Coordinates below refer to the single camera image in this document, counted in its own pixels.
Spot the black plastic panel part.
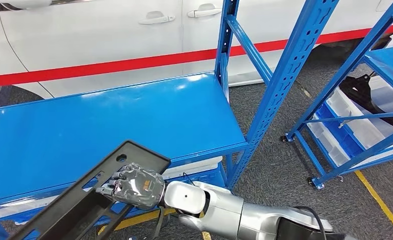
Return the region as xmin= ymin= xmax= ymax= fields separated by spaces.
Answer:
xmin=7 ymin=139 xmax=172 ymax=240

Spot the blue metal shelf rack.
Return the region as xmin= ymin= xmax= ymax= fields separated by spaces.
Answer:
xmin=0 ymin=0 xmax=341 ymax=240
xmin=280 ymin=0 xmax=393 ymax=191

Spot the black curved car part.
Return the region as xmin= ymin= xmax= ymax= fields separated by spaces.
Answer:
xmin=338 ymin=74 xmax=393 ymax=130

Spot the white car with red stripe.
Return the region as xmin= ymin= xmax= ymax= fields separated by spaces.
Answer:
xmin=0 ymin=0 xmax=393 ymax=100

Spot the white car door handle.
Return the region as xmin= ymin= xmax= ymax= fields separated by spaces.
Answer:
xmin=138 ymin=10 xmax=177 ymax=26
xmin=187 ymin=3 xmax=223 ymax=19

